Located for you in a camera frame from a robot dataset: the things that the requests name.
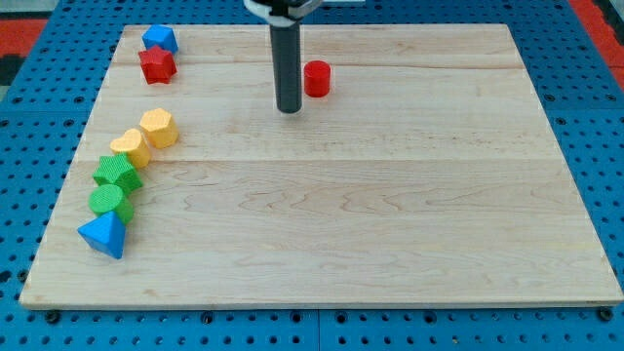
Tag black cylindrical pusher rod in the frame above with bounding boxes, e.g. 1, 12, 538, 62
270, 22, 302, 114

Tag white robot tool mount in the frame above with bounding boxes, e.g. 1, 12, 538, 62
243, 0, 323, 26

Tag red star block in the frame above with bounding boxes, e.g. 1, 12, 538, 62
138, 45, 176, 84

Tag green star block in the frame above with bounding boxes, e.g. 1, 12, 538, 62
93, 153, 143, 195

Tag red cylinder block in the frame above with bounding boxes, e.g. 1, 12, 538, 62
303, 60, 332, 98

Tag blue cube block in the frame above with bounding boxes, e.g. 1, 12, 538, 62
141, 24, 178, 54

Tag yellow hexagon block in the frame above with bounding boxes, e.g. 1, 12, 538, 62
139, 108, 179, 149

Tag yellow heart block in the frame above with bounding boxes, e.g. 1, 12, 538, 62
109, 129, 151, 169

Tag light wooden board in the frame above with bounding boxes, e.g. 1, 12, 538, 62
19, 24, 623, 310

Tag green cylinder block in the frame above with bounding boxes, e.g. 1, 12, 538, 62
88, 184, 135, 224

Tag blue triangle block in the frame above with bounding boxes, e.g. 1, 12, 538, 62
77, 212, 126, 259

